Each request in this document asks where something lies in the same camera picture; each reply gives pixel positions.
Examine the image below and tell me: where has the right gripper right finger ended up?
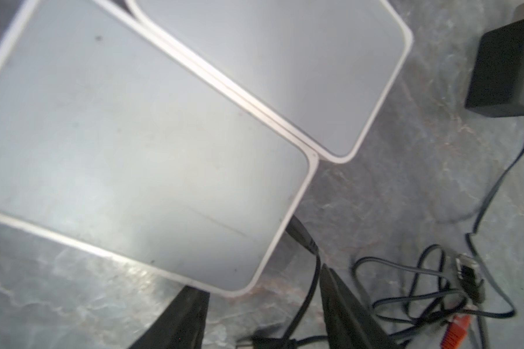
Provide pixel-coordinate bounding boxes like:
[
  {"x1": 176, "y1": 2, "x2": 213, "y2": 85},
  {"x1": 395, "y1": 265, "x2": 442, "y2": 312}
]
[{"x1": 320, "y1": 265, "x2": 400, "y2": 349}]

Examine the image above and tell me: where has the red ethernet cable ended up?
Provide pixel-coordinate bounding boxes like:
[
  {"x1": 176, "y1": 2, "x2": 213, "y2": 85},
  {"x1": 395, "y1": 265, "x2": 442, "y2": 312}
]
[{"x1": 440, "y1": 315, "x2": 472, "y2": 349}]

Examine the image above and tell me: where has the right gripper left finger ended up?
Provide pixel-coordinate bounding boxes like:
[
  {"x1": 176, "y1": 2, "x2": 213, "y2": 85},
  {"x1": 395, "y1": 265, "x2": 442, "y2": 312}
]
[{"x1": 130, "y1": 286, "x2": 210, "y2": 349}]

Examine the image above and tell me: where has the black power adapter with cable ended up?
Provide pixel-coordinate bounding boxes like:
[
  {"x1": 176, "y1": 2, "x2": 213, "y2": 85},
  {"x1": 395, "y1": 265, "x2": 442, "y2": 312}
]
[{"x1": 237, "y1": 216, "x2": 328, "y2": 348}]

